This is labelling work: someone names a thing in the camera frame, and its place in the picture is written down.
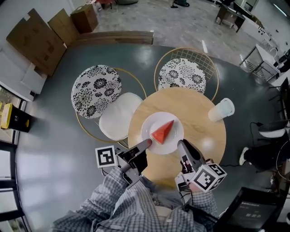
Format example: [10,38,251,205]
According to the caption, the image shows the red watermelon slice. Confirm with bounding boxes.
[151,120,174,145]

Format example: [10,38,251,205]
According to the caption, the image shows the black bin with yellow lid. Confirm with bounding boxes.
[0,103,32,133]

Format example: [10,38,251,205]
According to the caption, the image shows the white round plate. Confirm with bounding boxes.
[140,111,184,155]

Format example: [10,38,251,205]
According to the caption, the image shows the small flat cardboard sheet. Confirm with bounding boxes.
[47,8,80,48]

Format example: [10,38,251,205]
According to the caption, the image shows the person's right forearm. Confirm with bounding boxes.
[181,183,218,232]

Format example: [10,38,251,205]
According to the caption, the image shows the brown cardboard box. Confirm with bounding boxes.
[70,4,99,34]

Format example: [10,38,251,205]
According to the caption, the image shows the person's left forearm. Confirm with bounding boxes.
[52,167,159,232]

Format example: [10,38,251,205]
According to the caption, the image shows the dark wooden desk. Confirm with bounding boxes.
[215,4,246,33]

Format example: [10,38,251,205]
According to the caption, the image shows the vacuum cleaner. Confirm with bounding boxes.
[170,0,190,9]

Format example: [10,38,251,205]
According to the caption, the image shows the large flat cardboard sheet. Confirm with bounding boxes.
[6,8,68,77]

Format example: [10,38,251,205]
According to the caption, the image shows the round wooden table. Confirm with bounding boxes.
[127,87,227,189]

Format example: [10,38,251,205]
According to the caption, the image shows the white table with metal frame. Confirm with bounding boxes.
[239,39,281,82]

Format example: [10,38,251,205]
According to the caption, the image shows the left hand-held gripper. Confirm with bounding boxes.
[95,138,153,190]

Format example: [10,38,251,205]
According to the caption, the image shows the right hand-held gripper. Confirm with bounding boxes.
[174,140,227,193]

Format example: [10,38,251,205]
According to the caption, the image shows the white pitcher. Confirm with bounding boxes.
[208,97,235,122]

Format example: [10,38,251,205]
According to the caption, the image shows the black tablet screen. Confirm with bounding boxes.
[214,187,285,232]

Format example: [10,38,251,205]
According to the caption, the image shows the white flat panel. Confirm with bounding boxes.
[0,47,48,102]

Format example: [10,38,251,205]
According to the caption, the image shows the floral cushion gold frame chair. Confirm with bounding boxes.
[154,47,220,102]
[71,64,147,149]

